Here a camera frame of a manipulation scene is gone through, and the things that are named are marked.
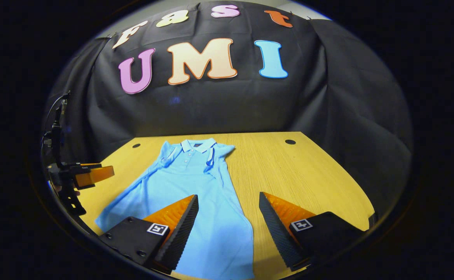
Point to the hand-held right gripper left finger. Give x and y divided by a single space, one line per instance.
182 233

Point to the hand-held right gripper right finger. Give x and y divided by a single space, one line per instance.
277 233

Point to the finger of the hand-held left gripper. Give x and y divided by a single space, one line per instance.
93 175

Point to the light blue polo T-shirt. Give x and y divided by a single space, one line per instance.
196 182

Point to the black backdrop cloth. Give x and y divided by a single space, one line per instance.
231 109

